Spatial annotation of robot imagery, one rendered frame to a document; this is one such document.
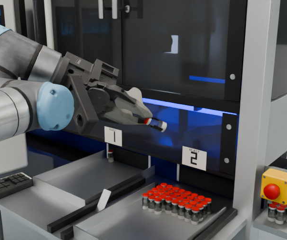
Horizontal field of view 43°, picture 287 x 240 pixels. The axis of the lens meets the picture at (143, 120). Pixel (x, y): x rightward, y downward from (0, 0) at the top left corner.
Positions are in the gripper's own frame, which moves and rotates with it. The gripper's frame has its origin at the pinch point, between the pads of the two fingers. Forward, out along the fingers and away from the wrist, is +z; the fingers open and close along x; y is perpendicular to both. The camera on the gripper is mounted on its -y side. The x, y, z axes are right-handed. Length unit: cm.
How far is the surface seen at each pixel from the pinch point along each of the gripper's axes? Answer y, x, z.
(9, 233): 30, 153, -3
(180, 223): -3.3, 27.9, 27.7
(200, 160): 15.3, 21.2, 29.7
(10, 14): 69, 46, -42
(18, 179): 22, 80, -14
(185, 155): 18.0, 24.7, 26.4
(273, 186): 2.5, 5.3, 41.0
